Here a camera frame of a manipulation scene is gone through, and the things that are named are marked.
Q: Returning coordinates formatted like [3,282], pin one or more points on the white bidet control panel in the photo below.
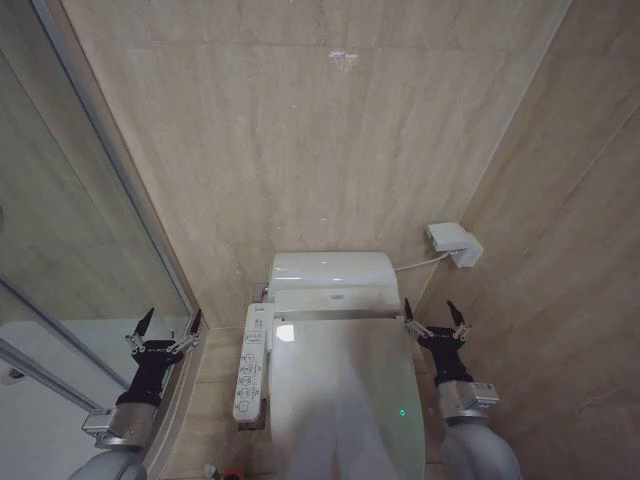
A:
[252,360]

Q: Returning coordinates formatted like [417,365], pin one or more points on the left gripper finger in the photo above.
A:
[144,325]
[194,326]

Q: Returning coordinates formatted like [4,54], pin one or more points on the glass shower door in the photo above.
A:
[60,225]

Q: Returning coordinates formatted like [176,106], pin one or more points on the white toilet lid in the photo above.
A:
[345,390]

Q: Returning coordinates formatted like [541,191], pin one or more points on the white toilet tank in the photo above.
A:
[330,267]

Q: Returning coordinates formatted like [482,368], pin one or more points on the metal toilet water valve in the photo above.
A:
[261,291]

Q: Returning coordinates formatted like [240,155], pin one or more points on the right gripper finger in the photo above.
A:
[409,316]
[456,317]

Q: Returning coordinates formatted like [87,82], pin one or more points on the dark shower floor fitting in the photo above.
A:
[13,375]

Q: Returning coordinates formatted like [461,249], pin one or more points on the silver shower door frame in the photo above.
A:
[125,150]

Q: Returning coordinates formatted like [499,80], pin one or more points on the white wall outlet box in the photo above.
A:
[452,240]

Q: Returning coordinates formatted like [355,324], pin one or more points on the white bidet seat housing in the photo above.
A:
[340,300]

